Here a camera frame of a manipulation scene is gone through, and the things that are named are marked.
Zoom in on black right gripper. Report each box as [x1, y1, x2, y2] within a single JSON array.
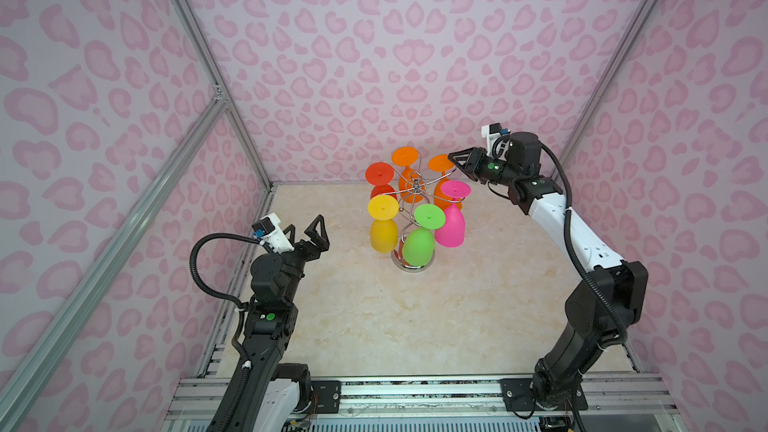
[[448, 147, 522, 188]]

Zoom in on orange wine glass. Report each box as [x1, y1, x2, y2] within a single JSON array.
[[428, 154, 454, 210], [391, 146, 425, 205]]

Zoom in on pink wine glass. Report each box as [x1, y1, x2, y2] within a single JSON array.
[[435, 180, 472, 248]]

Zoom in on green wine glass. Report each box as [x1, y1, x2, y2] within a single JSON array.
[[402, 204, 445, 268]]

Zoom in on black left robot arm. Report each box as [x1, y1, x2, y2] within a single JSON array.
[[190, 214, 330, 431]]

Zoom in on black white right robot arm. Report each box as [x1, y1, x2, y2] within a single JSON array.
[[448, 132, 648, 410]]

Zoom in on orange wine glass back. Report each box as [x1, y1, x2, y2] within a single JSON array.
[[391, 146, 425, 205]]

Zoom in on yellow wine glass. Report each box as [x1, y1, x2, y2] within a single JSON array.
[[368, 194, 399, 253]]

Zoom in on red wine glass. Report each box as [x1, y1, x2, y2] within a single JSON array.
[[365, 162, 397, 199]]

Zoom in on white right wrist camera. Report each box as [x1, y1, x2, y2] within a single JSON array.
[[481, 123, 510, 156]]

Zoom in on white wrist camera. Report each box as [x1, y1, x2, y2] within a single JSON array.
[[252, 213, 294, 253], [481, 123, 510, 156]]

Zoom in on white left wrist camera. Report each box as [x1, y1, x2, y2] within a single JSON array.
[[252, 213, 294, 253]]

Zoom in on chrome wire wine glass rack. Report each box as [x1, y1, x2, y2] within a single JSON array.
[[386, 146, 463, 273]]

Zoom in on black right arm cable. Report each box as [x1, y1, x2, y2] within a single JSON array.
[[491, 134, 629, 349]]

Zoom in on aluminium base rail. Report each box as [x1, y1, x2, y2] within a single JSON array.
[[160, 341, 685, 432]]

